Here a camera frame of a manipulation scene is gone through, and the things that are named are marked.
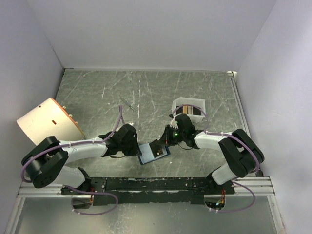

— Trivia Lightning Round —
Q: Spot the aluminium frame rail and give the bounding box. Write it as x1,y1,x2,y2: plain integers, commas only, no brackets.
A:
6,177,286,234

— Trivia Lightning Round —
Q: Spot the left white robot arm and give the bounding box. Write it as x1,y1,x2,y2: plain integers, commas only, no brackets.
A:
21,124,142,195

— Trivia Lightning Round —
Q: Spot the white plastic bin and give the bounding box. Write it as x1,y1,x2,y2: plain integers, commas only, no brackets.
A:
172,97,206,124

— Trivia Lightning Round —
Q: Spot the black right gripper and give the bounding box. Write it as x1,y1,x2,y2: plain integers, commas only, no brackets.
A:
156,124,185,146

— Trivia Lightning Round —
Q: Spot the beige cylindrical lamp shade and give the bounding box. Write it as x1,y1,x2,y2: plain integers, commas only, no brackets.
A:
17,97,85,145

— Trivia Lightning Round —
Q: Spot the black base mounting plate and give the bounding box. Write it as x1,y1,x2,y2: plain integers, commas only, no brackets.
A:
61,177,234,206

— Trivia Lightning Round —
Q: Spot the blue leather card holder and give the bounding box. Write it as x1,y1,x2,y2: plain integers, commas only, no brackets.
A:
138,139,171,165

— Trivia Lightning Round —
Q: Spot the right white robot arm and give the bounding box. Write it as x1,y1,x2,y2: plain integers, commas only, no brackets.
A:
157,114,265,194

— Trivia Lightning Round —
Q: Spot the stack of credit cards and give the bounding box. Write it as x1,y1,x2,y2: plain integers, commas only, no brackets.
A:
176,105,201,115

